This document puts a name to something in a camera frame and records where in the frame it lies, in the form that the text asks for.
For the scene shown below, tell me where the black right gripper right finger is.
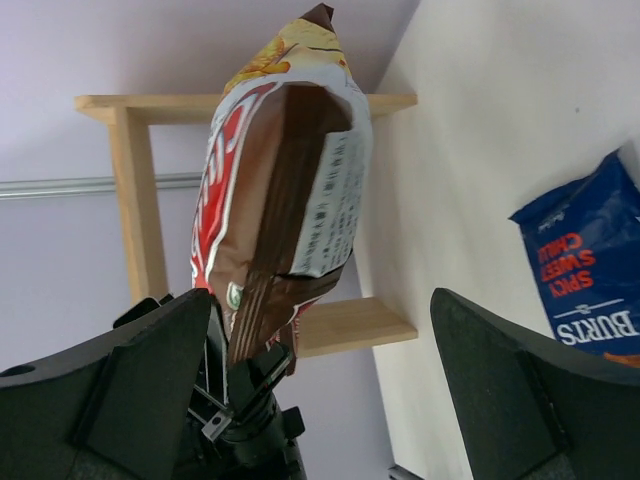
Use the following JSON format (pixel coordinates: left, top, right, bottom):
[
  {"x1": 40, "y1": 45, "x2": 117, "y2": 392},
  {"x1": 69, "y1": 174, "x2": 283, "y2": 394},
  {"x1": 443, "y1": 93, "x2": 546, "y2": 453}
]
[{"x1": 430, "y1": 288, "x2": 639, "y2": 479}]

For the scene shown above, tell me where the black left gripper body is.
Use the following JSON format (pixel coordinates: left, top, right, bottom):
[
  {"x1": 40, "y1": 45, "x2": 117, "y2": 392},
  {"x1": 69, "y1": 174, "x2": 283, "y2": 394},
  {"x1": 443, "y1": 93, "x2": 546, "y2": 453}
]
[{"x1": 112, "y1": 295, "x2": 306, "y2": 479}]

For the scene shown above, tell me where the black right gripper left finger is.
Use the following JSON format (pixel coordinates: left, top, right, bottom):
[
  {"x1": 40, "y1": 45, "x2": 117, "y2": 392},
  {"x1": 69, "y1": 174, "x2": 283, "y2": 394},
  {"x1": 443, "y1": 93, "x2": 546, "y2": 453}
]
[{"x1": 1, "y1": 289, "x2": 211, "y2": 479}]

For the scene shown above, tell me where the light wooden shelf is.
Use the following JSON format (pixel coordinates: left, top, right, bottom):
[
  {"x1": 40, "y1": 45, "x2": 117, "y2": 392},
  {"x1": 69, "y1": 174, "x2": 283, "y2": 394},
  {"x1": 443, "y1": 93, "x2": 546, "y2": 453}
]
[{"x1": 74, "y1": 94, "x2": 418, "y2": 358}]

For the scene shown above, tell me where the aluminium frame post left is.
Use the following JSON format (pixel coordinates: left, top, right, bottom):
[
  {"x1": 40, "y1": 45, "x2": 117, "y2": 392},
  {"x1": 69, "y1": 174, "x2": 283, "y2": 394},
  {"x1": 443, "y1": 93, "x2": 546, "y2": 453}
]
[{"x1": 1, "y1": 173, "x2": 200, "y2": 200}]

